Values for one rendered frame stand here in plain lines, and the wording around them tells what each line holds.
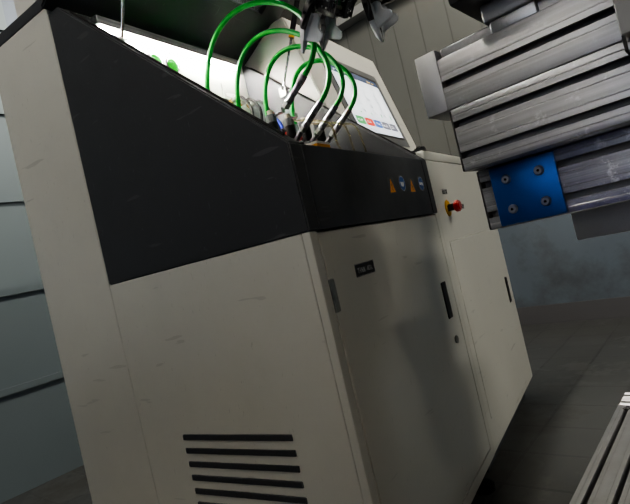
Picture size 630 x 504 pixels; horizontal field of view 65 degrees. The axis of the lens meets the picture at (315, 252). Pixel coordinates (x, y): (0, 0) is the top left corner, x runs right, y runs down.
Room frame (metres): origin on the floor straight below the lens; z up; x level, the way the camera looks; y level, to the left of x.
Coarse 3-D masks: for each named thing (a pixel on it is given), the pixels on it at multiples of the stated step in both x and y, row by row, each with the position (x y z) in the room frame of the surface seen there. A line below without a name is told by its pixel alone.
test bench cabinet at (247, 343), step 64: (256, 256) 0.92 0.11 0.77; (320, 256) 0.87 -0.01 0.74; (128, 320) 1.15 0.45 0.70; (192, 320) 1.03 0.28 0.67; (256, 320) 0.94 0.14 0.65; (320, 320) 0.87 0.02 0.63; (192, 384) 1.06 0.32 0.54; (256, 384) 0.96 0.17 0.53; (320, 384) 0.88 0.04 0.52; (192, 448) 1.08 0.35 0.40; (256, 448) 0.98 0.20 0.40; (320, 448) 0.90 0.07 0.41
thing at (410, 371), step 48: (336, 240) 0.93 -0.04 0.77; (384, 240) 1.10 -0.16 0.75; (432, 240) 1.36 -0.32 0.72; (336, 288) 0.89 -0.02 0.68; (384, 288) 1.06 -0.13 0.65; (432, 288) 1.29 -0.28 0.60; (384, 336) 1.01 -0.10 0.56; (432, 336) 1.22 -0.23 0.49; (384, 384) 0.97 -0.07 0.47; (432, 384) 1.17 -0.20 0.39; (384, 432) 0.94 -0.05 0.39; (432, 432) 1.11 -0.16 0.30; (480, 432) 1.38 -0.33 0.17; (384, 480) 0.90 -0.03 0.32; (432, 480) 1.07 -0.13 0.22
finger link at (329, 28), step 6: (324, 18) 1.18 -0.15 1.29; (330, 18) 1.18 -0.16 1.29; (324, 24) 1.19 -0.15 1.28; (330, 24) 1.19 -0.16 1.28; (324, 30) 1.20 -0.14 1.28; (330, 30) 1.20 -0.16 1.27; (336, 30) 1.19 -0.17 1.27; (324, 36) 1.21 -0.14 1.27; (330, 36) 1.21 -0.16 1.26; (336, 36) 1.20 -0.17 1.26; (324, 42) 1.22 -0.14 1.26; (324, 48) 1.23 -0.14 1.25
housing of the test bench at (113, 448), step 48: (0, 48) 1.29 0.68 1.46; (48, 48) 1.18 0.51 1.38; (48, 96) 1.20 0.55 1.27; (48, 144) 1.23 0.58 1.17; (48, 192) 1.25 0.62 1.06; (48, 240) 1.28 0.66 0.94; (96, 240) 1.17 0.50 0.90; (48, 288) 1.30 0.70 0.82; (96, 288) 1.20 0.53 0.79; (96, 336) 1.22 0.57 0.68; (96, 384) 1.24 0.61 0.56; (96, 432) 1.27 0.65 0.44; (96, 480) 1.29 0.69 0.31; (144, 480) 1.19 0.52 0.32
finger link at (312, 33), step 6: (312, 18) 1.14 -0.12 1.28; (318, 18) 1.13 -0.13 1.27; (312, 24) 1.14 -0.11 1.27; (318, 24) 1.13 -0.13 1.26; (300, 30) 1.15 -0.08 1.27; (306, 30) 1.15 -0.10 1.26; (312, 30) 1.14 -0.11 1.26; (318, 30) 1.13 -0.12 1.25; (300, 36) 1.16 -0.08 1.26; (306, 36) 1.15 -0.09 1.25; (312, 36) 1.14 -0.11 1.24; (318, 36) 1.14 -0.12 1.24; (300, 42) 1.16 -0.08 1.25; (306, 42) 1.17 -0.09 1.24
